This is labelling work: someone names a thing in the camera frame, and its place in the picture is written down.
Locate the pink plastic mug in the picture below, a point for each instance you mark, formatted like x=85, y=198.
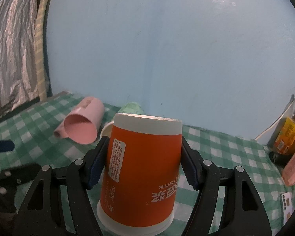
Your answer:
x=82, y=124

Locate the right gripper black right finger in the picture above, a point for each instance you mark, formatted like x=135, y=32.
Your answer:
x=243, y=212

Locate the black cylindrical object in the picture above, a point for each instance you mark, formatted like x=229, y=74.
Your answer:
x=279, y=159

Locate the orange juice bottle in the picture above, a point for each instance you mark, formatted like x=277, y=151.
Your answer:
x=286, y=136

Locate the green paper cup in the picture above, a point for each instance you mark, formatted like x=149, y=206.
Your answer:
x=127, y=113

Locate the green white checkered tablecloth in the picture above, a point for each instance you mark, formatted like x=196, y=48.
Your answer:
x=32, y=131

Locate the beige striped curtain edge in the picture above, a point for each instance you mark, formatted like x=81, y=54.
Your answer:
x=39, y=49

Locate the orange paper cup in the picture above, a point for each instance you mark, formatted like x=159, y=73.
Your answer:
x=141, y=176

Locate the white card with stickers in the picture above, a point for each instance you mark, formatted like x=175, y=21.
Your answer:
x=287, y=207

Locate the silver grey curtain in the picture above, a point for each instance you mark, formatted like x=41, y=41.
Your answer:
x=18, y=77

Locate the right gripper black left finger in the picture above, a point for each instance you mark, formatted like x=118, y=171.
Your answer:
x=41, y=212

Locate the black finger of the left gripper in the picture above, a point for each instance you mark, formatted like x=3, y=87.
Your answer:
x=6, y=145

